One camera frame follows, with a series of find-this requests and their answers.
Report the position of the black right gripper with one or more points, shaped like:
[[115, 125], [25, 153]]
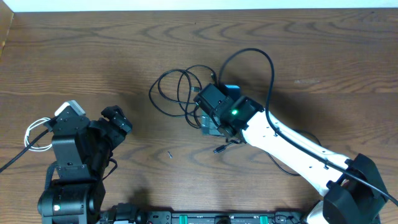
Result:
[[210, 126]]

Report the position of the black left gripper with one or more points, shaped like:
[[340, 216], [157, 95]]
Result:
[[117, 132]]

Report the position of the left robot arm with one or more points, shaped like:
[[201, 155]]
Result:
[[83, 149]]

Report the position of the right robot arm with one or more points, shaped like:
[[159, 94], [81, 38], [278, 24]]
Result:
[[352, 189]]

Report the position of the small metal screw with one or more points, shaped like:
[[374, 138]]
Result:
[[169, 154]]

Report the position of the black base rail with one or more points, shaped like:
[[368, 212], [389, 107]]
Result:
[[131, 214]]

